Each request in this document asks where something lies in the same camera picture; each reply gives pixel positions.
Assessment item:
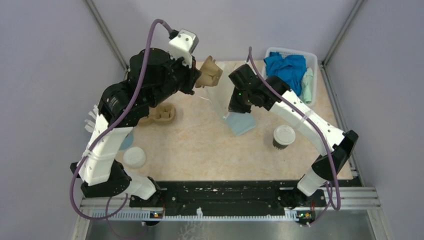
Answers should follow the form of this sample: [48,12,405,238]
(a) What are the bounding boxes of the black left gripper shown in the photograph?
[148,52,202,108]

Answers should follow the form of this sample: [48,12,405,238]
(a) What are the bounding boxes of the light blue paper bag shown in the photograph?
[204,62,256,137]

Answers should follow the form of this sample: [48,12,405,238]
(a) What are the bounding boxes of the white plastic cup lid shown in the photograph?
[273,125,296,144]

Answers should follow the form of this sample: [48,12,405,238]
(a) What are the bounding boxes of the black paper coffee cup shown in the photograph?
[272,138,291,150]

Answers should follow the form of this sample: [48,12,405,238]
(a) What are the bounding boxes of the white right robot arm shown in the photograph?
[228,64,359,206]

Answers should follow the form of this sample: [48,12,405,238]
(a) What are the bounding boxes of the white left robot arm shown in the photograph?
[70,48,201,207]

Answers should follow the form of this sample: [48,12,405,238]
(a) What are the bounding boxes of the brown cardboard cup carrier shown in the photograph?
[137,102,176,126]

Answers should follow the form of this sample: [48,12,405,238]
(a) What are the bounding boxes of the stack of white lids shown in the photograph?
[122,147,147,169]

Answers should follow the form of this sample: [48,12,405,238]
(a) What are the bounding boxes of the cup of white straws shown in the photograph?
[84,105,135,152]

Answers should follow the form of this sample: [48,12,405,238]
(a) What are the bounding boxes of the blue cloth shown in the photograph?
[263,52,307,97]

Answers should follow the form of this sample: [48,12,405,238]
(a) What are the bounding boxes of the light green cloth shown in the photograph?
[300,67,314,104]

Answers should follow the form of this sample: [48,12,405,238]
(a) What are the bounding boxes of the white plastic basket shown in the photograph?
[262,47,318,107]

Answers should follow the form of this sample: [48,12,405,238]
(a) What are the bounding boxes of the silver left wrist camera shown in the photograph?
[168,29,200,68]

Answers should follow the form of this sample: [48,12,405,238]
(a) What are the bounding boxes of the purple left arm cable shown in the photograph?
[68,18,175,240]

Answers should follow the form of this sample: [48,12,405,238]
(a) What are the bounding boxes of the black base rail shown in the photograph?
[128,180,327,217]

